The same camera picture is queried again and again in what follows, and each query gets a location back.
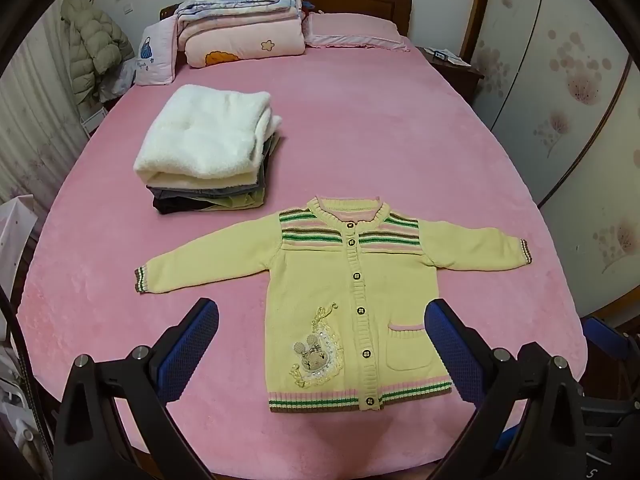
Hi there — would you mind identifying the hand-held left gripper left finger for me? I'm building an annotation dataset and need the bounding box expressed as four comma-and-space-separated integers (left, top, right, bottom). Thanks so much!
52, 297, 221, 480

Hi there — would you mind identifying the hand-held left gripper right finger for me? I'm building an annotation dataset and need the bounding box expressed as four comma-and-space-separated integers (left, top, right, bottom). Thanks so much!
424, 298, 601, 480

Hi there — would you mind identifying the yellow knitted cardigan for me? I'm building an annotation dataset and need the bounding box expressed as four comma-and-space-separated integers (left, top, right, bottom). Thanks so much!
134, 195, 534, 413

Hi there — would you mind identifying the stack of dark folded clothes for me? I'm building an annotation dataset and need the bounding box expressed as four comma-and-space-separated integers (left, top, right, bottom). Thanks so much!
146, 135, 273, 201

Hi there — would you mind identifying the dark folded garment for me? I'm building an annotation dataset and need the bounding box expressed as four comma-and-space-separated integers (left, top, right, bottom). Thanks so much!
152, 195, 211, 215

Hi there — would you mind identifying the yellow-green folded garment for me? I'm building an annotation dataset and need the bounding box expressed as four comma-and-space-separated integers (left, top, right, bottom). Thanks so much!
200, 187, 266, 211

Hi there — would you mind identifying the blue chair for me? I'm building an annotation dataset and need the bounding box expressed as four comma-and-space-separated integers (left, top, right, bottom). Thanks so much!
582, 316, 638, 361

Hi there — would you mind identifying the white plastic rack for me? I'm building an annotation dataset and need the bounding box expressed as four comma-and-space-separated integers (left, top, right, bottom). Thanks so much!
0, 195, 41, 311

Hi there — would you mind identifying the white fluffy folded garment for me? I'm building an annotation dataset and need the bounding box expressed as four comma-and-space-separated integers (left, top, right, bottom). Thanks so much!
134, 84, 283, 192

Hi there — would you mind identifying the pink bed cover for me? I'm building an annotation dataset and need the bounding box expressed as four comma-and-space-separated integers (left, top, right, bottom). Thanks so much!
17, 42, 588, 480

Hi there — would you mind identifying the white curtain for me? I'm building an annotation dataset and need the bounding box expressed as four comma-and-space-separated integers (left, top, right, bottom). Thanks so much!
0, 10, 86, 211

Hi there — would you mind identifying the floral wardrobe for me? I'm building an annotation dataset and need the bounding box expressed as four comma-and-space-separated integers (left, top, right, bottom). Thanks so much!
462, 0, 640, 321

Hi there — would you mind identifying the dark wooden nightstand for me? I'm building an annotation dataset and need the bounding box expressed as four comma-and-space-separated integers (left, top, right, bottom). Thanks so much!
415, 46, 486, 106

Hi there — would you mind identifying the white plastic bag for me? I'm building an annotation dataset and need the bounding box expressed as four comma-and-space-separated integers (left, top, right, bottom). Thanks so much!
97, 57, 138, 103

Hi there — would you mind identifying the pale pink printed cushion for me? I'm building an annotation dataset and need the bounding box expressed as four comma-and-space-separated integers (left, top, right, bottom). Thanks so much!
134, 20, 178, 87

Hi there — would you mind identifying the pink folded quilt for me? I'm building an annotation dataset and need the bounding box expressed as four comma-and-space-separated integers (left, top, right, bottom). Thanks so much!
177, 10, 307, 68

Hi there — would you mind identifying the green puffer jacket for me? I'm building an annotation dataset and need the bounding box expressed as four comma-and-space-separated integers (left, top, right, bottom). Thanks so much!
60, 0, 136, 106

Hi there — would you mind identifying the pink pillow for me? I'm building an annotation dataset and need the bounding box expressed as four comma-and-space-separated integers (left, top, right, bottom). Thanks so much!
302, 11, 412, 53

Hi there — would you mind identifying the dark wooden headboard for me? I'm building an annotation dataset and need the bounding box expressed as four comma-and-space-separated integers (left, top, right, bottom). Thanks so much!
159, 0, 413, 41

